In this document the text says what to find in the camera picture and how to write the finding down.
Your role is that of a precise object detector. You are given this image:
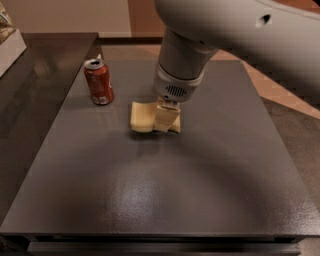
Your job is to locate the yellow wavy sponge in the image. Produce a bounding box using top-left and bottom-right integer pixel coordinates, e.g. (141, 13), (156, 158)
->
(129, 101), (182, 135)

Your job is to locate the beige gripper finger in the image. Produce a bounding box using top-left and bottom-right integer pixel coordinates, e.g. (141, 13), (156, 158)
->
(154, 97), (181, 133)

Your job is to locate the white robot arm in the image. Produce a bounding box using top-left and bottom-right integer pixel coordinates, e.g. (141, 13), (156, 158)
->
(154, 0), (320, 132)

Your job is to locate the dark side counter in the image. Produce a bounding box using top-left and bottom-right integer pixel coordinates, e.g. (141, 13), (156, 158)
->
(0, 33), (98, 224)

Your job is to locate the red coke can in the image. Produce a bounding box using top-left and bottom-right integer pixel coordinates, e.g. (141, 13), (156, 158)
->
(84, 59), (114, 105)

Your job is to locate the white box with snacks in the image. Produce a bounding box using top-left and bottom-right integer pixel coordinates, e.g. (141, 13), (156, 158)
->
(0, 2), (27, 77)

